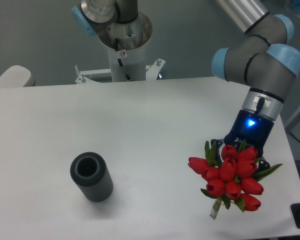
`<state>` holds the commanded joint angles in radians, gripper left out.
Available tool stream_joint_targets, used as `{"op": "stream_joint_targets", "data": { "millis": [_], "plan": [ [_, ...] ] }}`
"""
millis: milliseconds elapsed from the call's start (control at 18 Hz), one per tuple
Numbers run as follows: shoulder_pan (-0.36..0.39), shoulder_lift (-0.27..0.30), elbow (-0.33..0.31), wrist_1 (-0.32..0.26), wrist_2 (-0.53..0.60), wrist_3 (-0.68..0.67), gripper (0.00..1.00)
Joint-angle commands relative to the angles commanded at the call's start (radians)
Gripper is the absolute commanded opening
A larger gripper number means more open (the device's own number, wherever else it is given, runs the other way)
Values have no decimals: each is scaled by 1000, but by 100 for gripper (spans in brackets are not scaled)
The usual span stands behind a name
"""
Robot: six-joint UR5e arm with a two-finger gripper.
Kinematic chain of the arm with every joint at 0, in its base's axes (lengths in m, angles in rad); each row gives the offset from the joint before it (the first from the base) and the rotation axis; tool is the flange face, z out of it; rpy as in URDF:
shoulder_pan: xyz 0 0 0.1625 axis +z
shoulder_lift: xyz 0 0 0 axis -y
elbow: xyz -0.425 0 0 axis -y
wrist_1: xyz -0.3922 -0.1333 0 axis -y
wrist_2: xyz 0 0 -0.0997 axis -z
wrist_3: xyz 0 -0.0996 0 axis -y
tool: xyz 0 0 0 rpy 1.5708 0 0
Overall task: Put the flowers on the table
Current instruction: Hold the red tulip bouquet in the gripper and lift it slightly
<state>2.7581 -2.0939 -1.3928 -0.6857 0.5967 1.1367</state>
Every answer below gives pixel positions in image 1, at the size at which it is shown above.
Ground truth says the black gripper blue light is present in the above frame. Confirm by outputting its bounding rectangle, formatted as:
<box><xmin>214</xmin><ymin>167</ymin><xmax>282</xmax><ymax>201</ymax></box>
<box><xmin>210</xmin><ymin>110</ymin><xmax>274</xmax><ymax>175</ymax></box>

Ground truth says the red tulip bouquet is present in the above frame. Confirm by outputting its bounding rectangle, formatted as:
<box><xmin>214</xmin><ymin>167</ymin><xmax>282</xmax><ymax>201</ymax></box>
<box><xmin>187</xmin><ymin>142</ymin><xmax>281</xmax><ymax>219</ymax></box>

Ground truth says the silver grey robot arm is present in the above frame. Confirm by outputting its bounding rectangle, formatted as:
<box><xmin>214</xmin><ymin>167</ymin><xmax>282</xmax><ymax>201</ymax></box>
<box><xmin>210</xmin><ymin>0</ymin><xmax>300</xmax><ymax>158</ymax></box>

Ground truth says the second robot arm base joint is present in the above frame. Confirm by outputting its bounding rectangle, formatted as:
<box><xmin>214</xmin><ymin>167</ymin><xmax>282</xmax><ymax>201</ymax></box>
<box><xmin>71</xmin><ymin>0</ymin><xmax>139</xmax><ymax>36</ymax></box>

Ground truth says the dark grey ribbed vase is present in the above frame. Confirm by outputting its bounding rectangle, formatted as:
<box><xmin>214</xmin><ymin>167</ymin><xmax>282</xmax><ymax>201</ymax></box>
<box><xmin>70</xmin><ymin>152</ymin><xmax>113</xmax><ymax>202</ymax></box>

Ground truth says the beige chair backrest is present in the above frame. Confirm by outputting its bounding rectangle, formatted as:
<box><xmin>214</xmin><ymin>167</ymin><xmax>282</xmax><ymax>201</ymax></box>
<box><xmin>0</xmin><ymin>65</ymin><xmax>36</xmax><ymax>89</ymax></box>

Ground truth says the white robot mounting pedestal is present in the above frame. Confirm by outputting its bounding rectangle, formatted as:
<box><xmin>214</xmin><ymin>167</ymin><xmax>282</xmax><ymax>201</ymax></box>
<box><xmin>73</xmin><ymin>8</ymin><xmax>166</xmax><ymax>84</ymax></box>

